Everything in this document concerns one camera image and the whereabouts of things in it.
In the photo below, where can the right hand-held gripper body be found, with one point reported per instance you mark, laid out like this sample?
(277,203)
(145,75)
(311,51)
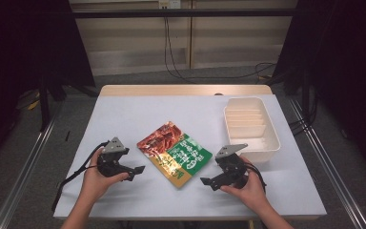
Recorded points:
(232,167)

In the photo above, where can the person's right hand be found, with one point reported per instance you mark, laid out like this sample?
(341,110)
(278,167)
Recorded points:
(251,191)

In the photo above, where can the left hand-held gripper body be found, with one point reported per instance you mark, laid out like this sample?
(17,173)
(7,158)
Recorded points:
(109,163)

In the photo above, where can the person's left hand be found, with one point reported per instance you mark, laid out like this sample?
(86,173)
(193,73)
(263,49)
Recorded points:
(93,183)

